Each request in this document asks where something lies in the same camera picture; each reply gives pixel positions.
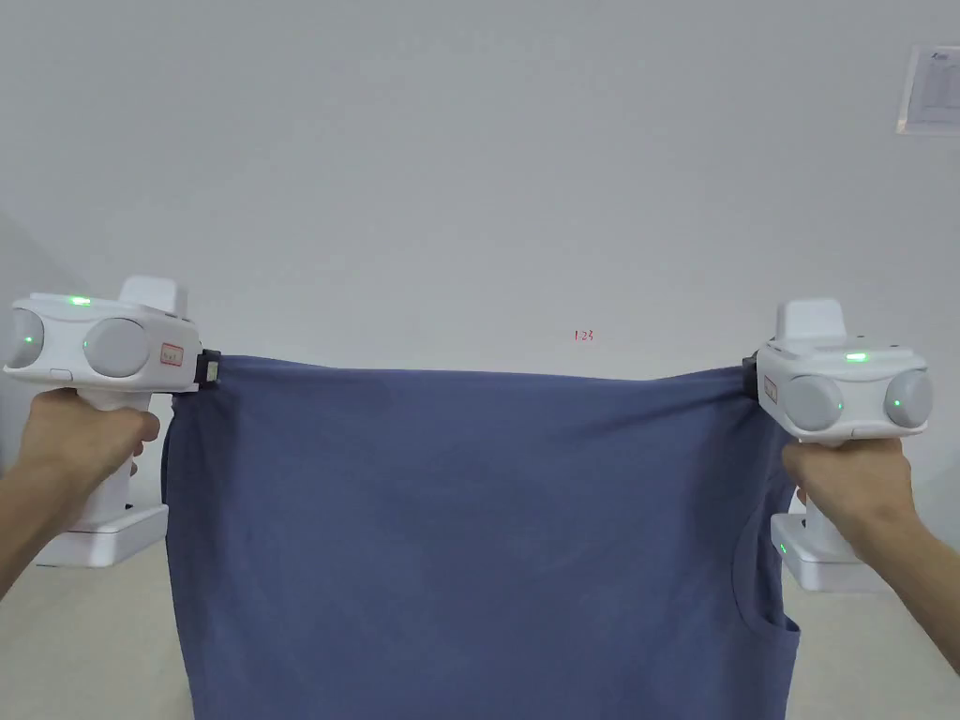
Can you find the dark blue shirt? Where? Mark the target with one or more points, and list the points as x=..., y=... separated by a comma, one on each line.
x=465, y=540

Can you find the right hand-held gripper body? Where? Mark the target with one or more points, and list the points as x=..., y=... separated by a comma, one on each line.
x=840, y=382

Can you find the white printed paper notice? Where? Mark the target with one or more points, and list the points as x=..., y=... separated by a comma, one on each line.
x=934, y=90

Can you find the person's right hand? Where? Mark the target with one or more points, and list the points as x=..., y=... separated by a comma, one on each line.
x=855, y=484

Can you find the person's left hand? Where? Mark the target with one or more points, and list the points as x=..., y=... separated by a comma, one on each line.
x=82, y=442

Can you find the person's left forearm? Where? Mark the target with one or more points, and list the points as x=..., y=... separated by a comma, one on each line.
x=22, y=517

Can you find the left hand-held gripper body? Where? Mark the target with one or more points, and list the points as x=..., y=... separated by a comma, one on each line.
x=112, y=345

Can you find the person's right forearm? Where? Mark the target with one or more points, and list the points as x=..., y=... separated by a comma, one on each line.
x=922, y=570

